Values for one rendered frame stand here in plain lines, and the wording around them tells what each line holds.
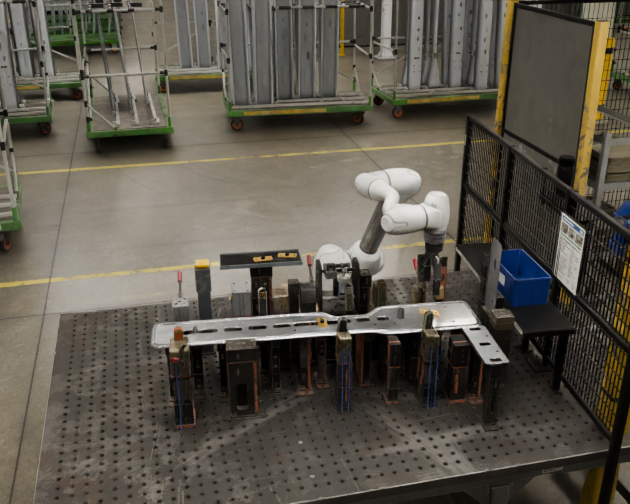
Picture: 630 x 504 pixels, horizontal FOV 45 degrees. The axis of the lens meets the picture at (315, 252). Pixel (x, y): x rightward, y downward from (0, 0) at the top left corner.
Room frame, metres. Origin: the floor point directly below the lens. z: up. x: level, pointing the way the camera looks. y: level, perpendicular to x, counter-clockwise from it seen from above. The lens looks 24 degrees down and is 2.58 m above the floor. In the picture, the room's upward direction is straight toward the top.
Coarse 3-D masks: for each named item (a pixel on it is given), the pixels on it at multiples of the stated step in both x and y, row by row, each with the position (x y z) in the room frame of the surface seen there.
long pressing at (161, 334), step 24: (312, 312) 2.86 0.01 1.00; (384, 312) 2.87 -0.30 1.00; (408, 312) 2.87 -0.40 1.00; (456, 312) 2.87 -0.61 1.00; (168, 336) 2.66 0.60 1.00; (192, 336) 2.66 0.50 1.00; (216, 336) 2.66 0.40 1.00; (240, 336) 2.66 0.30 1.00; (264, 336) 2.66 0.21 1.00; (288, 336) 2.67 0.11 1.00; (312, 336) 2.68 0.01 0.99
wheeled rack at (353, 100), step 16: (224, 80) 10.26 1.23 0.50; (224, 96) 10.29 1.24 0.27; (320, 96) 10.24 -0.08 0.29; (352, 96) 10.27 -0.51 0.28; (240, 112) 9.46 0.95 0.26; (256, 112) 9.49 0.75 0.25; (272, 112) 9.52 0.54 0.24; (288, 112) 9.56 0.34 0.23; (304, 112) 9.60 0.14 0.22; (320, 112) 9.64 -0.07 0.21; (240, 128) 9.54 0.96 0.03
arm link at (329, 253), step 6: (324, 246) 3.61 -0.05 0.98; (330, 246) 3.60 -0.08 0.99; (336, 246) 3.60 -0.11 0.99; (318, 252) 3.58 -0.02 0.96; (324, 252) 3.55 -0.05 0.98; (330, 252) 3.54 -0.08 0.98; (336, 252) 3.55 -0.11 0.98; (342, 252) 3.58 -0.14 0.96; (318, 258) 3.55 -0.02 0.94; (324, 258) 3.53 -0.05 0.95; (330, 258) 3.52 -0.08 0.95; (336, 258) 3.53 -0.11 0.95; (342, 258) 3.56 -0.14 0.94; (348, 258) 3.58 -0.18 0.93; (324, 276) 3.51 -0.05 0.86; (324, 282) 3.51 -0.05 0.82; (330, 282) 3.51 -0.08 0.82; (324, 288) 3.51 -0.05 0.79; (330, 288) 3.51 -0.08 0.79
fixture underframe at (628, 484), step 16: (576, 464) 2.34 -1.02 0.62; (592, 464) 2.35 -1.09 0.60; (480, 480) 2.25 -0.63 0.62; (496, 480) 2.26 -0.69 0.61; (512, 480) 2.27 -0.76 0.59; (528, 480) 2.32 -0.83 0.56; (624, 480) 2.69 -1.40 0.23; (400, 496) 2.17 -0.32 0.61; (416, 496) 2.18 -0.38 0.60; (448, 496) 2.63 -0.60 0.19; (464, 496) 2.59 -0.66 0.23; (480, 496) 2.27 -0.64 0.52; (496, 496) 2.26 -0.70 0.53; (512, 496) 2.30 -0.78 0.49; (624, 496) 2.64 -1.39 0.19
